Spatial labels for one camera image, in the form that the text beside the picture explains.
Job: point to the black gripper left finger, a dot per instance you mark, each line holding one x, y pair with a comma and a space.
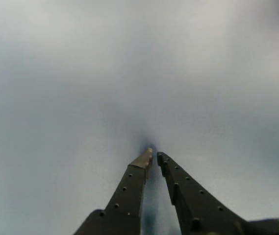
127, 195

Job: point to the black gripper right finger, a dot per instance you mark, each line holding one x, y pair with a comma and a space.
198, 210

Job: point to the grey table mat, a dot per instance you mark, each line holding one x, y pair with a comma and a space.
105, 73

